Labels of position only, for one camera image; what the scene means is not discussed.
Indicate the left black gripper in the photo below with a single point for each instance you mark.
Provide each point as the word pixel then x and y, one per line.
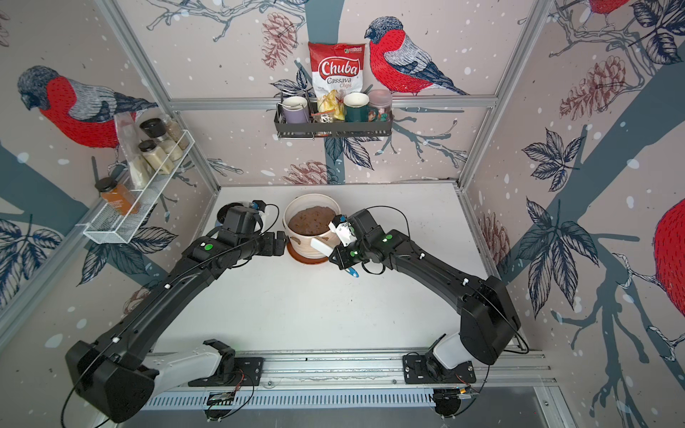
pixel 270 247

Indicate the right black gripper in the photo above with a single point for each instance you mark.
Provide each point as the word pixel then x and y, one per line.
pixel 340 257

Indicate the white ceramic pot with soil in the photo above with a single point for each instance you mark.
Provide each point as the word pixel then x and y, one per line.
pixel 308 216

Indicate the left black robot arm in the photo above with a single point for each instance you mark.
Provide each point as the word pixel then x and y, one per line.
pixel 110 373

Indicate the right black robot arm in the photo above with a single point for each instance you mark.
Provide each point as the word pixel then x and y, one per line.
pixel 488 319

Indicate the small black bowl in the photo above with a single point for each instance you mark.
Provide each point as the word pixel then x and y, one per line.
pixel 223 212

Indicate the small snack packet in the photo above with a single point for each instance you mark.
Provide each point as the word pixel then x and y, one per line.
pixel 324 117

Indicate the purple mug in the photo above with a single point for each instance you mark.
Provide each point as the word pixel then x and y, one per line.
pixel 295 110

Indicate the green mug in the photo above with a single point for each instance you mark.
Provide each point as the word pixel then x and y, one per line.
pixel 356 106

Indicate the clear plastic bag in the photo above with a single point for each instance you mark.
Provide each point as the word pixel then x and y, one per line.
pixel 140 170

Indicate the black lid spice jar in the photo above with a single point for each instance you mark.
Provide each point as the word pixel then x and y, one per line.
pixel 156 130
pixel 156 157

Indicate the orange spice jar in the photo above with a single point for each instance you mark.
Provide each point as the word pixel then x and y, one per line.
pixel 117 196

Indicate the pink lidded jar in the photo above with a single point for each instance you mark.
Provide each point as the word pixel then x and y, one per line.
pixel 380 105

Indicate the red Chuba chips bag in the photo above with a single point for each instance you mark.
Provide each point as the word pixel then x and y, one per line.
pixel 337 70

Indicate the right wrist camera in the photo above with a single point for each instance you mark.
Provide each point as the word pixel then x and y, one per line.
pixel 343 229

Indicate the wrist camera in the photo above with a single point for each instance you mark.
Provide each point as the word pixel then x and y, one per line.
pixel 343 229
pixel 259 205

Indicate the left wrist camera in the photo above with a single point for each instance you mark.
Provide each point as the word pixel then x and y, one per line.
pixel 259 205

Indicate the black wall shelf basket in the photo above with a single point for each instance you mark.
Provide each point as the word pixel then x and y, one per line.
pixel 314 129

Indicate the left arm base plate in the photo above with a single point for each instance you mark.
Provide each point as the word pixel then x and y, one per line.
pixel 245 371

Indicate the aluminium mounting rail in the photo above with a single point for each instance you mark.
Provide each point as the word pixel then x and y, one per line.
pixel 340 369

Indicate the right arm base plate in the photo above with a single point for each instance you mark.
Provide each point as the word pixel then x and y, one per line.
pixel 419 369

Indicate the white wire wall rack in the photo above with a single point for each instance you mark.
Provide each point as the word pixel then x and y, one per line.
pixel 108 226

